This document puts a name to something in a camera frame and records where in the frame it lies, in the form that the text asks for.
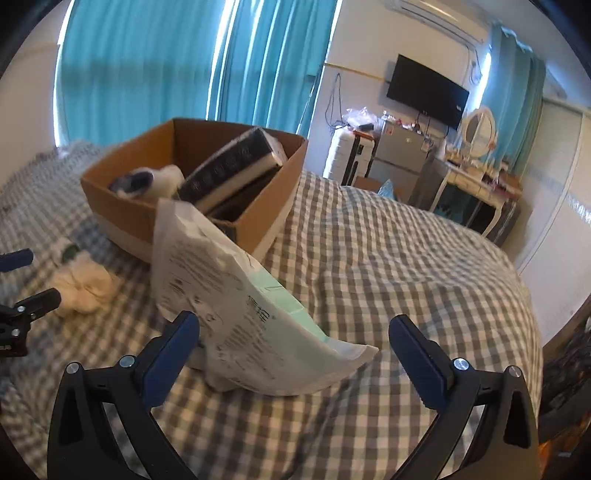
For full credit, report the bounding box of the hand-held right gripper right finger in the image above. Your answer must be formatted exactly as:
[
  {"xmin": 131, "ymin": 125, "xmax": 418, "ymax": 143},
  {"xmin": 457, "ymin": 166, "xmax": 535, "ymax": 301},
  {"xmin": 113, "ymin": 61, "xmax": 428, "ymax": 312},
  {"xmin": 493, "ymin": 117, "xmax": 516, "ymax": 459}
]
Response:
[{"xmin": 389, "ymin": 315, "xmax": 542, "ymax": 480}]

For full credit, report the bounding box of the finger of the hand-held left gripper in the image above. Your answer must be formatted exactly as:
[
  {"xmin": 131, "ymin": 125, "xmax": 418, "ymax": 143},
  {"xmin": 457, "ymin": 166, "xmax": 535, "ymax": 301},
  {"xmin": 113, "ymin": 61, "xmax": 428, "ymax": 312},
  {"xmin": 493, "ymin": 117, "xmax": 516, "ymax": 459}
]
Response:
[
  {"xmin": 0, "ymin": 288, "xmax": 62, "ymax": 356},
  {"xmin": 0, "ymin": 248, "xmax": 34, "ymax": 273}
]

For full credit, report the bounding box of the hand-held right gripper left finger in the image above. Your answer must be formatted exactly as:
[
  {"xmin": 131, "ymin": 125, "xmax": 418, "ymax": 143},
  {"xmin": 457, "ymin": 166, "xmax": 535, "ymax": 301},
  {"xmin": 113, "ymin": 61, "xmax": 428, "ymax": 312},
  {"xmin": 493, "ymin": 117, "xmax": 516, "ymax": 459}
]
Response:
[{"xmin": 47, "ymin": 311, "xmax": 201, "ymax": 480}]

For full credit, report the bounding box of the white cloth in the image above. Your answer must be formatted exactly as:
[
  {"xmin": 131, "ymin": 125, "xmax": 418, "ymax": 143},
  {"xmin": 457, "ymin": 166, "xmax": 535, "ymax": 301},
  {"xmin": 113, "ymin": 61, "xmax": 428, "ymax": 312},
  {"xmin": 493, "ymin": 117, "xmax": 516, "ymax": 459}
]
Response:
[{"xmin": 48, "ymin": 258, "xmax": 120, "ymax": 317}]

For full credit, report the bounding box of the white printed plastic packet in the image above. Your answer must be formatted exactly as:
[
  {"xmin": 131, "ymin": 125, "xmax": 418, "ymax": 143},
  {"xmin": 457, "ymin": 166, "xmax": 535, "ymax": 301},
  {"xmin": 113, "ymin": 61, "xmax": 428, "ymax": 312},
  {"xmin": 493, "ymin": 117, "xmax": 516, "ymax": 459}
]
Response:
[{"xmin": 152, "ymin": 199, "xmax": 380, "ymax": 398}]

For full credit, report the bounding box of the brown cardboard box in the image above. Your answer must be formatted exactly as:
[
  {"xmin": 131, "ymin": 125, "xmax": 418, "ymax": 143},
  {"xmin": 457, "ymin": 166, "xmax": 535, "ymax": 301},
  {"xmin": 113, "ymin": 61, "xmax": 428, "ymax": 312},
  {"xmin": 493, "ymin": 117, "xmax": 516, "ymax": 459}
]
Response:
[{"xmin": 81, "ymin": 118, "xmax": 308, "ymax": 264}]

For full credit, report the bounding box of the black and white tissue pack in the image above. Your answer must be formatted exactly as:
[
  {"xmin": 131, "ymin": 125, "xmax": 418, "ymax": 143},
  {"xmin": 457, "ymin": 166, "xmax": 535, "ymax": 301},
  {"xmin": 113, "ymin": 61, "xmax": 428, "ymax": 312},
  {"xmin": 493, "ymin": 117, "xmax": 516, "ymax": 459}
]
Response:
[{"xmin": 177, "ymin": 127, "xmax": 288, "ymax": 217}]

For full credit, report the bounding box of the grey checked bed sheet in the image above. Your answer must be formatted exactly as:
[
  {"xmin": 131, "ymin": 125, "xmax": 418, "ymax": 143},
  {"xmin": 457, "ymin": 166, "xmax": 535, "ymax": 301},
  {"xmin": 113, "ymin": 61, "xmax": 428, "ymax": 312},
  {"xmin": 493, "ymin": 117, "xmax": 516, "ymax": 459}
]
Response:
[{"xmin": 0, "ymin": 141, "xmax": 544, "ymax": 480}]

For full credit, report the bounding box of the white dressing table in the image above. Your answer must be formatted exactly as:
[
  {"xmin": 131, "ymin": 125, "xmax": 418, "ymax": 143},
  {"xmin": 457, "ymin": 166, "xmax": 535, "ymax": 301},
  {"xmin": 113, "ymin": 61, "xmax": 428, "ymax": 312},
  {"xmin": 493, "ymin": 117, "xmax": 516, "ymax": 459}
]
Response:
[{"xmin": 431, "ymin": 157, "xmax": 522, "ymax": 238}]

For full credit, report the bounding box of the silver mini fridge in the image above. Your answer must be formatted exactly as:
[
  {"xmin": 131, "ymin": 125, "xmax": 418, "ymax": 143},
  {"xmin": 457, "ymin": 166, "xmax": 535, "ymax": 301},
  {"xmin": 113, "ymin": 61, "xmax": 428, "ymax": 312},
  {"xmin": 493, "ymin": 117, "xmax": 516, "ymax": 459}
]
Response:
[{"xmin": 367, "ymin": 126, "xmax": 437, "ymax": 182}]

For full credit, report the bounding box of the white sliding wardrobe door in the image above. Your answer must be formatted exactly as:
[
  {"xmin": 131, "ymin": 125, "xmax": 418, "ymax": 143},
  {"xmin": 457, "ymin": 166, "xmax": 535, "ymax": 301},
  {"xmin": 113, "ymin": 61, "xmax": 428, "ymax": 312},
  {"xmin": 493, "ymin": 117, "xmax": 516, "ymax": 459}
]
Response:
[{"xmin": 512, "ymin": 95, "xmax": 591, "ymax": 342}]

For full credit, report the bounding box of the white suitcase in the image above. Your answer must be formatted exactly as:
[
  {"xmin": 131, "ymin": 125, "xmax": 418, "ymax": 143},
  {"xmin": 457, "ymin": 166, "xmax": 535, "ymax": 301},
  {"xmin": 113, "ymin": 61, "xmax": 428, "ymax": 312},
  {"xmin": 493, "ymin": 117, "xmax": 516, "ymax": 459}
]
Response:
[{"xmin": 322, "ymin": 127, "xmax": 376, "ymax": 186}]

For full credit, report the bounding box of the white oval vanity mirror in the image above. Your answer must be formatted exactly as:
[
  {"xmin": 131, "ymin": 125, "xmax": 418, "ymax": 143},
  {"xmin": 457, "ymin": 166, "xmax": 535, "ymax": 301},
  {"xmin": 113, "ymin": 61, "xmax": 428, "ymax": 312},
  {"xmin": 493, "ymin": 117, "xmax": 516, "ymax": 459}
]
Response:
[{"xmin": 462, "ymin": 106, "xmax": 498, "ymax": 160}]

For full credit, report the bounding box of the clear plastic bag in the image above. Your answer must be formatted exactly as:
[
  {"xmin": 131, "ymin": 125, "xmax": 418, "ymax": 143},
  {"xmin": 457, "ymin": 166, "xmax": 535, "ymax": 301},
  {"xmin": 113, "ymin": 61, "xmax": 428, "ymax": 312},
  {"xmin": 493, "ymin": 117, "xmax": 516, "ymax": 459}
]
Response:
[{"xmin": 345, "ymin": 107, "xmax": 382, "ymax": 131}]

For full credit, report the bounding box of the turquoise window curtain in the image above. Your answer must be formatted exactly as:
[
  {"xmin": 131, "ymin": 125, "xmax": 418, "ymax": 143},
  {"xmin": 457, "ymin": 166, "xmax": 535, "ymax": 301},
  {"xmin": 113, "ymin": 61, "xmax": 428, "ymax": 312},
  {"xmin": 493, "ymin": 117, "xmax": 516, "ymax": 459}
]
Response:
[{"xmin": 54, "ymin": 0, "xmax": 341, "ymax": 149}]

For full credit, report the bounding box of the turquoise corner curtain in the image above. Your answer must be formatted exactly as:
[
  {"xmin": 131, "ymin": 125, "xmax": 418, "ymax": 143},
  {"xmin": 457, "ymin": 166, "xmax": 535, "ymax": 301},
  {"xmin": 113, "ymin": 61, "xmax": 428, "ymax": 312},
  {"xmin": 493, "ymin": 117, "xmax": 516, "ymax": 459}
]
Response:
[{"xmin": 478, "ymin": 22, "xmax": 548, "ymax": 176}]

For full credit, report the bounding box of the white air conditioner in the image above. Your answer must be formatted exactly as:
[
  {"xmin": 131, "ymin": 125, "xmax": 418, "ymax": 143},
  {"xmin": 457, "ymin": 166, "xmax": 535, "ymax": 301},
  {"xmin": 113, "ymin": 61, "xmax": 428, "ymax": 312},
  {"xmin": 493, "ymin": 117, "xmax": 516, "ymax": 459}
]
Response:
[{"xmin": 387, "ymin": 0, "xmax": 489, "ymax": 46}]

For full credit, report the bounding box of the black wall television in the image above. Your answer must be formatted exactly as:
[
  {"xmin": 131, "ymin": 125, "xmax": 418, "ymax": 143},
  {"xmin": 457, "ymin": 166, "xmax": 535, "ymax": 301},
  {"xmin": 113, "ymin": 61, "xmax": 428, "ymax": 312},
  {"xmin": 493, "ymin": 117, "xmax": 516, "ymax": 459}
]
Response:
[{"xmin": 386, "ymin": 54, "xmax": 470, "ymax": 132}]

